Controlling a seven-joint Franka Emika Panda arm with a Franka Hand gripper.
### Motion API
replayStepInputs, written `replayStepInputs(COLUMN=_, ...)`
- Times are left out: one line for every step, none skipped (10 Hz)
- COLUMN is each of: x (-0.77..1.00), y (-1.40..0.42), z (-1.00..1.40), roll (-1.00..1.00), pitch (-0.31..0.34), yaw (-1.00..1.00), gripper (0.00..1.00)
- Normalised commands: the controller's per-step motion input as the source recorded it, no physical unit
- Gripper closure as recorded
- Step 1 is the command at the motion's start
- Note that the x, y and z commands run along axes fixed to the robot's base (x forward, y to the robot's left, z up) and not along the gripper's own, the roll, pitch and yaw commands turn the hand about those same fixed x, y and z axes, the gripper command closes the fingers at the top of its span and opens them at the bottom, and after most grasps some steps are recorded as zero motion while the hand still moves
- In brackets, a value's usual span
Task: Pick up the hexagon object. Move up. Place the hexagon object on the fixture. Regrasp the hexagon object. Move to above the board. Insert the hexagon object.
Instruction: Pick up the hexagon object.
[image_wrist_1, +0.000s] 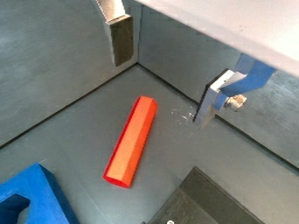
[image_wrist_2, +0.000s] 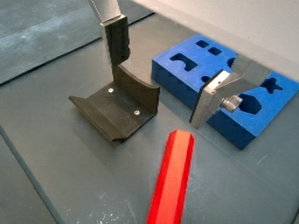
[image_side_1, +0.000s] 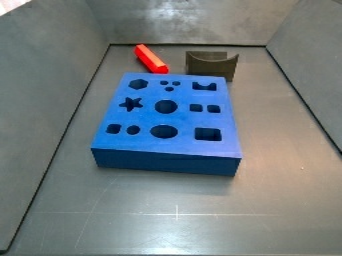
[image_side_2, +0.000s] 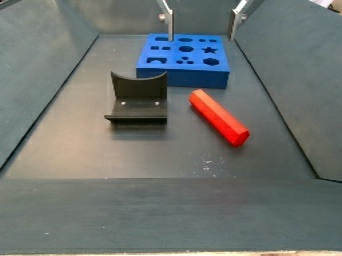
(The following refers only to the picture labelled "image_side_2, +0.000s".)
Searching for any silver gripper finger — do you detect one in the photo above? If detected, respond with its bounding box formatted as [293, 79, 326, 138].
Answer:
[229, 0, 249, 41]
[157, 0, 174, 41]

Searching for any red hexagonal prism block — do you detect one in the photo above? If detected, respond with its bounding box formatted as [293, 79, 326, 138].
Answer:
[189, 89, 250, 147]

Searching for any blue foam shape-sorting board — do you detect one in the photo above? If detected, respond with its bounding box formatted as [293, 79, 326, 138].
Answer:
[137, 34, 230, 89]

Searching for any black curved cradle stand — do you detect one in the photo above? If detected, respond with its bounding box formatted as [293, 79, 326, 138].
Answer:
[105, 73, 169, 122]

